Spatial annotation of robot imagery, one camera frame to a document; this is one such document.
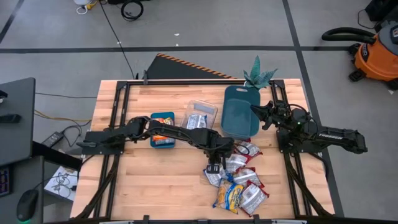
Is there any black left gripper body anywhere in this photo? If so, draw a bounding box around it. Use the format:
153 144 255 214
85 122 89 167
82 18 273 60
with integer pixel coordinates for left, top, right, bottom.
203 135 236 166

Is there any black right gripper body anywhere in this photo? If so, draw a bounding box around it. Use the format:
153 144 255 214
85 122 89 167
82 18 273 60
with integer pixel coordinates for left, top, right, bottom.
269 101 295 130

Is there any blue soy sauce noodle packet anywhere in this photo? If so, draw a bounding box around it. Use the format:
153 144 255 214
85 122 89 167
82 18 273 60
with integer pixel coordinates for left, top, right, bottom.
185 113 208 130
203 166 233 188
212 179 246 215

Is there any red noodle packet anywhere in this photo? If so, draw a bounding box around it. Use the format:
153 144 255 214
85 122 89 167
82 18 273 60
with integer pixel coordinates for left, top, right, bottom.
234 139 264 158
224 153 252 174
231 167 265 189
238 181 270 218

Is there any teal artificial plant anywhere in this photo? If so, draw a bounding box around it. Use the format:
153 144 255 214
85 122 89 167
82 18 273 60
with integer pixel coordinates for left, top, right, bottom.
242 55 279 91

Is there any clear plastic bin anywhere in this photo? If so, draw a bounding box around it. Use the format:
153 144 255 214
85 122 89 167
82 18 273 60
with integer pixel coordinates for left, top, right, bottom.
180 99 219 131

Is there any small teal plastic bin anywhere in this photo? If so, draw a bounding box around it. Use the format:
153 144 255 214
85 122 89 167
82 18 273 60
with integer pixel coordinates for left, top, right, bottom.
149 111 177 149

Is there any black ramp with striped edge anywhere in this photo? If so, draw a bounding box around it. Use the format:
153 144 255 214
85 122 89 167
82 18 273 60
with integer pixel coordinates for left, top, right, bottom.
145 52 239 80

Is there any orange shop vacuum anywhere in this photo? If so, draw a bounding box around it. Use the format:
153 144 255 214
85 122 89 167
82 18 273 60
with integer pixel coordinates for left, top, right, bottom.
321 21 398 91

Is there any black equipment case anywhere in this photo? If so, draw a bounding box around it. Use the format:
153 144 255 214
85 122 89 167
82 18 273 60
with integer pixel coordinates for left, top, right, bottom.
364 0 398 23

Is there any white paper sheet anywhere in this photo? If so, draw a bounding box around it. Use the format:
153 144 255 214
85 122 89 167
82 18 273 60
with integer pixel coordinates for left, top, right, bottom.
44 166 79 202

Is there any black power brick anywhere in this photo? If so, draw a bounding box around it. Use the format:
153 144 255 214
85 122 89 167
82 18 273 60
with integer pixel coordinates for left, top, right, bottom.
41 131 65 148

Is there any black computer mouse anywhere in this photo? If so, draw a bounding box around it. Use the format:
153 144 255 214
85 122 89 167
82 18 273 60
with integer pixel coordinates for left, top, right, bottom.
15 189 40 223

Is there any dark grey desk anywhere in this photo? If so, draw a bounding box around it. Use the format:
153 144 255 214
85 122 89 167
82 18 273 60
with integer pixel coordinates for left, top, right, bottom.
0 77 83 224

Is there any keypad with purple keys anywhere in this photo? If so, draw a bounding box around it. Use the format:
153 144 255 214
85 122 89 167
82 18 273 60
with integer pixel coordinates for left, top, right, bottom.
0 166 14 198

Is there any black remote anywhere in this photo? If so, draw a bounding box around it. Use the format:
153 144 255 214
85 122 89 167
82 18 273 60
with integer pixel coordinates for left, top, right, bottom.
0 113 22 124

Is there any grey-teal bin with handles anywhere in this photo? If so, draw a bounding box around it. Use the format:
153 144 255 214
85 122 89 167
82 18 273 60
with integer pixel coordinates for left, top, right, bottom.
220 85 261 141

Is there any black aluminium rig frame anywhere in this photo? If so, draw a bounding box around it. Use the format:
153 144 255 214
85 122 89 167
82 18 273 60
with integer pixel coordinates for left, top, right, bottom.
70 78 336 224

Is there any long black floor cable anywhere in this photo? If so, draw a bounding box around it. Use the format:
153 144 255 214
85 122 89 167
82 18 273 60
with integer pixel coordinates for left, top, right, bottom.
98 0 137 80

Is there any yellow floor cable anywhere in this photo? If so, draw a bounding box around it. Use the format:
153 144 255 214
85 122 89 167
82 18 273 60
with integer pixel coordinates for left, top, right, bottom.
33 109 93 123

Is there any thin black floor cable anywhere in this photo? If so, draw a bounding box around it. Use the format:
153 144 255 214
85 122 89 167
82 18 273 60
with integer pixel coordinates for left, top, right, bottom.
35 91 98 100

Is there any coiled black cable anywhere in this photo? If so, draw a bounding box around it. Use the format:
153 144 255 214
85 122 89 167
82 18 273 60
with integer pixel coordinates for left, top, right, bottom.
119 0 145 22

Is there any white power cord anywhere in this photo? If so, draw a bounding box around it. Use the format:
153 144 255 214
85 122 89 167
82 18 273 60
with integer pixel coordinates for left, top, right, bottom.
73 0 101 16

